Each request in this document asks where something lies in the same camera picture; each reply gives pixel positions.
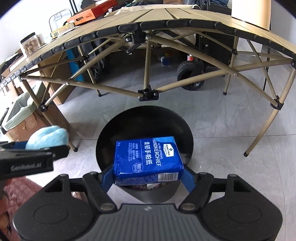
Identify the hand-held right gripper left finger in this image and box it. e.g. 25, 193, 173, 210
44, 167, 117, 212

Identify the small yellow paper box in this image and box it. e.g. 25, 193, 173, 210
50, 23, 75, 39

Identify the pink fluffy rug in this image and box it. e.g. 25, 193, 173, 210
0, 178, 42, 232

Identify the blue tissue pack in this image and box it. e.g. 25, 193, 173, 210
113, 136, 185, 186

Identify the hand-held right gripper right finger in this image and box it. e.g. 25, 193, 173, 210
180, 166, 254, 212

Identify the light blue fluffy cloth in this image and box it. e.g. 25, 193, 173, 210
25, 126, 69, 150

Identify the cardboard box with white liner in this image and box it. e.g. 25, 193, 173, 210
0, 91, 47, 142

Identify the black suitcase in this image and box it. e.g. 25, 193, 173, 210
195, 30, 234, 68

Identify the black round bin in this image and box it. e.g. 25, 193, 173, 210
95, 105, 194, 203

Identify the tan folding camping table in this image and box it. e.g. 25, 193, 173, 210
0, 0, 296, 158

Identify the blue box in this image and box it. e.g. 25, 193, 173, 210
67, 48, 81, 79

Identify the grey metal tube frame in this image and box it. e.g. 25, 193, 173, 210
48, 9, 71, 31

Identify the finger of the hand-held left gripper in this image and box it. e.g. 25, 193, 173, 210
49, 145, 70, 160
0, 141, 30, 151

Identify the orange cardboard box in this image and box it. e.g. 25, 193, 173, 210
67, 0, 118, 26

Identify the clear snack jar black lid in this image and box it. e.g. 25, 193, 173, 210
19, 32, 42, 57

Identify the black wagon wheel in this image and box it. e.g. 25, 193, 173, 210
176, 60, 205, 91

